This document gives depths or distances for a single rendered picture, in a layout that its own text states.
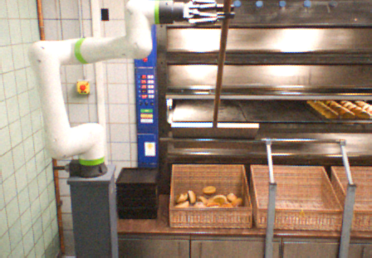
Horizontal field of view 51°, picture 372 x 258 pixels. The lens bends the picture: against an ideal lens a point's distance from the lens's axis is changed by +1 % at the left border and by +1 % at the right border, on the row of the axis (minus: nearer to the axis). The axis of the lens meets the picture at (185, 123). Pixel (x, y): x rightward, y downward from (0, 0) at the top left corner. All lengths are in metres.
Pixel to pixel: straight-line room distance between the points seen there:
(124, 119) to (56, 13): 0.89
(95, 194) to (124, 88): 1.17
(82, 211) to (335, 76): 1.98
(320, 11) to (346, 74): 0.49
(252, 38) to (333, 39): 0.57
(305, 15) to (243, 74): 0.58
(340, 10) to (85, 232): 2.19
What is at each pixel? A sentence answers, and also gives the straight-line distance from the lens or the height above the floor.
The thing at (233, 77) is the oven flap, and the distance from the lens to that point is 2.84.
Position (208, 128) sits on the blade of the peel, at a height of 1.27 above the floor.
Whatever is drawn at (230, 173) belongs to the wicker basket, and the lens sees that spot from 3.00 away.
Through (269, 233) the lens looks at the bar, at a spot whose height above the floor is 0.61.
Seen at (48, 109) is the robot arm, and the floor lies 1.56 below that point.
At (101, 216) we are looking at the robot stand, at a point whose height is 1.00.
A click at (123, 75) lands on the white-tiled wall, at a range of 2.88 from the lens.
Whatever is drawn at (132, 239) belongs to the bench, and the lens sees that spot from 2.70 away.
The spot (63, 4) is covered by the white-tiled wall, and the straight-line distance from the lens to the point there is 2.96.
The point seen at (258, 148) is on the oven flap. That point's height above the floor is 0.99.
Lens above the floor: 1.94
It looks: 15 degrees down
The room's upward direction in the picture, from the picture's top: straight up
